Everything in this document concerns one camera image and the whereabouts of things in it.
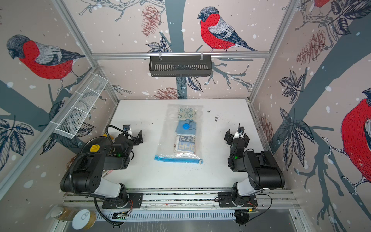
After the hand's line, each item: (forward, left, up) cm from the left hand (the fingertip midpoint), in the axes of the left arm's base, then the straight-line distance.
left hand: (136, 128), depth 92 cm
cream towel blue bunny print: (+20, -33, -8) cm, 39 cm away
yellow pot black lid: (-13, +16, +2) cm, 21 cm away
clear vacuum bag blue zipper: (-12, -20, -8) cm, 25 cm away
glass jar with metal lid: (-45, +21, -1) cm, 50 cm away
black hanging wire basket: (+44, -28, +17) cm, 55 cm away
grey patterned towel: (-7, -32, -7) cm, 34 cm away
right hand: (-1, -66, 0) cm, 66 cm away
